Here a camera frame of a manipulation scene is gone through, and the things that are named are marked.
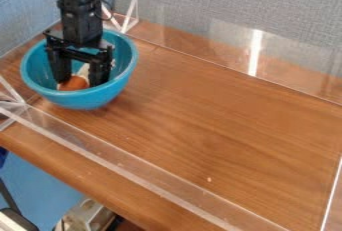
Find black stand leg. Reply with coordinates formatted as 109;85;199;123
0;178;38;231

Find clear acrylic barrier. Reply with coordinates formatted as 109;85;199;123
126;11;342;105
0;75;288;231

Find clear acrylic front barrier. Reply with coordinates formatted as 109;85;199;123
0;75;288;231

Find blue bowl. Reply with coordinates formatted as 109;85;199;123
19;30;138;110

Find clear acrylic back barrier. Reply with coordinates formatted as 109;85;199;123
126;11;342;105

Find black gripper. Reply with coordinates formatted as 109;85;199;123
44;0;112;87

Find brown and white mushroom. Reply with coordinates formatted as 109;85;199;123
57;64;89;91

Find white object under table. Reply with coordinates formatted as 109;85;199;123
53;197;116;231

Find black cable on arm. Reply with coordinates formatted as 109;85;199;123
94;0;114;22

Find clear acrylic corner bracket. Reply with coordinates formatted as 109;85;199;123
101;0;138;34

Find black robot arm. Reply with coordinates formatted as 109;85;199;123
44;0;114;87

